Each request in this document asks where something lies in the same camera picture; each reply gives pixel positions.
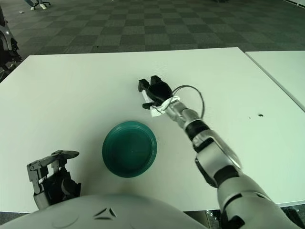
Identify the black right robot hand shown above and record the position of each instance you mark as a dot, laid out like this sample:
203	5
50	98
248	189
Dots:
159	91

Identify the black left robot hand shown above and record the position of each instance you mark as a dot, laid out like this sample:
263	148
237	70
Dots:
57	183

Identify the white charger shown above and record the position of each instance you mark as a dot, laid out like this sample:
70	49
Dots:
145	96

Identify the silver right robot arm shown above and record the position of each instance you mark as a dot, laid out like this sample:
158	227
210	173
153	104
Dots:
214	152

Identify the green plate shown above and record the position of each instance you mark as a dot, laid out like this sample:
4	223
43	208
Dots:
128	150

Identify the silver robot torso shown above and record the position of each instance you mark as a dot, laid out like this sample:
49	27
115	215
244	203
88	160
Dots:
107	211

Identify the white side table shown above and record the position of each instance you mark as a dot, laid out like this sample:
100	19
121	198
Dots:
283	69

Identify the black swivel chair base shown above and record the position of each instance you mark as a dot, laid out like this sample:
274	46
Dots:
47	3

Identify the black office chair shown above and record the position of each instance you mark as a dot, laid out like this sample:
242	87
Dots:
6	31

